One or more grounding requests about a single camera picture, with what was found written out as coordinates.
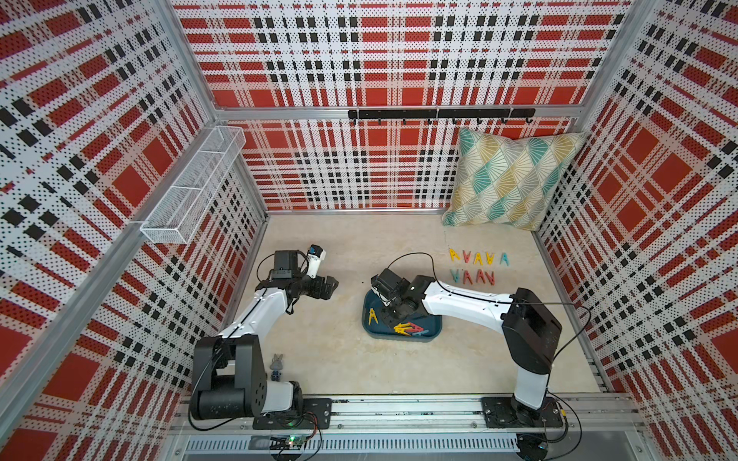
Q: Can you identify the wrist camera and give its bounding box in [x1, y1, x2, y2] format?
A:
[270, 250, 301, 280]
[371, 268, 411, 305]

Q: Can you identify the teal plastic storage tray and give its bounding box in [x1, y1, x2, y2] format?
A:
[361, 291, 442, 343]

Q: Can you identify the patterned green yellow pillow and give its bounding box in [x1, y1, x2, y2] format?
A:
[442, 129, 586, 232]

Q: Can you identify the yellow clothespin eleventh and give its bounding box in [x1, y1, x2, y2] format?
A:
[366, 308, 380, 326]

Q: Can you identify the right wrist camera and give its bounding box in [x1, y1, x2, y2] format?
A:
[371, 268, 411, 305]

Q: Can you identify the yellow clothespin in tray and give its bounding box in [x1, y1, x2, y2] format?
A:
[393, 322, 427, 337]

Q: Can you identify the grey rabbit figurine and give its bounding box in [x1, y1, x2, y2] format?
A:
[270, 353, 284, 381]

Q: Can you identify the black hook rail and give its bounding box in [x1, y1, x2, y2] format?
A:
[348, 108, 536, 122]

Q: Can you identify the white wire mesh shelf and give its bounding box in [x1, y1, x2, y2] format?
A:
[140, 126, 245, 245]

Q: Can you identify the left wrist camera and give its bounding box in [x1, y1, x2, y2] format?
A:
[270, 250, 301, 280]

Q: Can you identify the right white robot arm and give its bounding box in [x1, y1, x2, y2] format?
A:
[371, 273, 562, 411]

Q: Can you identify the green circuit board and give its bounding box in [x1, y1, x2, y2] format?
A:
[269, 435, 306, 451]

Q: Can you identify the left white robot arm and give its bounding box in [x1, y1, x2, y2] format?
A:
[188, 276, 339, 421]

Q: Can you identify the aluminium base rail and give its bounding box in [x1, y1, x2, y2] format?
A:
[163, 393, 659, 460]

